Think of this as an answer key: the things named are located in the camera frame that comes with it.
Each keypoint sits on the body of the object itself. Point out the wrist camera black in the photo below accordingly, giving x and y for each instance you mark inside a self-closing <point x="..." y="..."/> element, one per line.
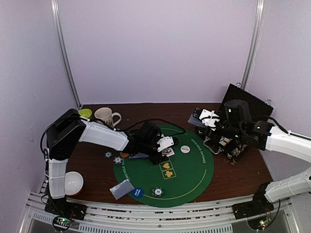
<point x="149" y="133"/>
<point x="237" y="111"/>

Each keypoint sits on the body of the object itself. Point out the decorated ceramic mug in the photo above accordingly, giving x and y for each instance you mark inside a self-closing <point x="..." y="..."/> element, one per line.
<point x="106" y="115"/>

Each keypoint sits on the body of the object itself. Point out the blue boxed card deck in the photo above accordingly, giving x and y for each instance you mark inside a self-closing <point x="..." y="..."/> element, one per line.
<point x="224" y="141"/>

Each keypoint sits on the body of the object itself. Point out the white bowl red outside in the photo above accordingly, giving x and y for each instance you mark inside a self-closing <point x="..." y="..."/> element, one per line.
<point x="73" y="183"/>

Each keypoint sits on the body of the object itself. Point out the right aluminium post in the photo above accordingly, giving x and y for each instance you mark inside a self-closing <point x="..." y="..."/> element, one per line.
<point x="256" y="34"/>

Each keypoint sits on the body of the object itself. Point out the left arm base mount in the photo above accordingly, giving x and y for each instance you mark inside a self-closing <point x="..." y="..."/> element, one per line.
<point x="62" y="207"/>

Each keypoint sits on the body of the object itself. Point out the left aluminium post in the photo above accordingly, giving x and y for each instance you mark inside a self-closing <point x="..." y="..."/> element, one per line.
<point x="61" y="41"/>

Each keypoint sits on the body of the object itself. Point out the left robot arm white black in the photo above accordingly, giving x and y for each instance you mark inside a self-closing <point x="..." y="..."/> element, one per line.
<point x="71" y="129"/>

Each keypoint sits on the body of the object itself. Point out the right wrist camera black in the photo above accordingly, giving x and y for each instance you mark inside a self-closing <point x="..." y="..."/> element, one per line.
<point x="237" y="111"/>

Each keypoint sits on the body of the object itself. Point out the playing card deck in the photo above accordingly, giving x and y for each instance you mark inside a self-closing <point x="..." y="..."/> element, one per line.
<point x="196" y="122"/>

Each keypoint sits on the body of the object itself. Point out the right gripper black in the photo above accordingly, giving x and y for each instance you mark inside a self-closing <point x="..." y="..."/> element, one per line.
<point x="202" y="132"/>

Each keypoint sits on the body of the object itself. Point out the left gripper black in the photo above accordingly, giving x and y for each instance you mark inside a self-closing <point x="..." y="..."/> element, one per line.
<point x="158" y="158"/>

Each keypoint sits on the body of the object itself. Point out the blue small blind button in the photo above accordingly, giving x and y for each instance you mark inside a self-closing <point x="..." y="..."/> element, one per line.
<point x="137" y="193"/>

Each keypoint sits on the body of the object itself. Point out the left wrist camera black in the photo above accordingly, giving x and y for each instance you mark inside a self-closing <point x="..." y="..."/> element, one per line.
<point x="149" y="133"/>

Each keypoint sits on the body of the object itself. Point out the black poker chip case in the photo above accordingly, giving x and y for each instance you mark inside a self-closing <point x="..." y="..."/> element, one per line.
<point x="240" y="123"/>

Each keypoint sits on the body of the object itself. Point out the orange big blind button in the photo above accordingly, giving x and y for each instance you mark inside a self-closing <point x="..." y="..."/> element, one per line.
<point x="124" y="155"/>

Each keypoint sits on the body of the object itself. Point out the round green poker mat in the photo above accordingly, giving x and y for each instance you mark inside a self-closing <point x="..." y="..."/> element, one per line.
<point x="184" y="177"/>

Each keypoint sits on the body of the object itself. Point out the aluminium post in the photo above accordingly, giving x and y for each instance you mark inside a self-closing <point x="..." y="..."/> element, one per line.
<point x="61" y="41"/>
<point x="256" y="34"/>

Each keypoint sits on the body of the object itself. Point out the teal chip off mat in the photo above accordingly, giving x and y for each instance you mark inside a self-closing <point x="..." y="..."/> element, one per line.
<point x="108" y="154"/>

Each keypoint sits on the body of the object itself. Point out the white dealer button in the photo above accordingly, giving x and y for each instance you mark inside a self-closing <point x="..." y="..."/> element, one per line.
<point x="185" y="149"/>

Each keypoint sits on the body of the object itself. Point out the aluminium rail frame front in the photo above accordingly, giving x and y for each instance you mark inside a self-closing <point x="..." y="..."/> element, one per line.
<point x="199" y="217"/>

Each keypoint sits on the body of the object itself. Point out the poker chip stack front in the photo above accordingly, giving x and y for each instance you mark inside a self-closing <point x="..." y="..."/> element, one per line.
<point x="157" y="192"/>

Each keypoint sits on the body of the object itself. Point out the green tennis ball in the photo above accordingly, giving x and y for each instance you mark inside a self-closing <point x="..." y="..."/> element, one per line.
<point x="86" y="113"/>

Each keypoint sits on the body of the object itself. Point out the chrome case handle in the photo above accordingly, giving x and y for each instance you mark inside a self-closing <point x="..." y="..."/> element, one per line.
<point x="215" y="150"/>

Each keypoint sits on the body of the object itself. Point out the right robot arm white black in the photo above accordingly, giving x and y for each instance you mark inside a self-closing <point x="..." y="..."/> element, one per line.
<point x="293" y="145"/>

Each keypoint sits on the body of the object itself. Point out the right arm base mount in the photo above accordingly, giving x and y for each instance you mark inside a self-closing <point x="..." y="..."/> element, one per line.
<point x="251" y="208"/>

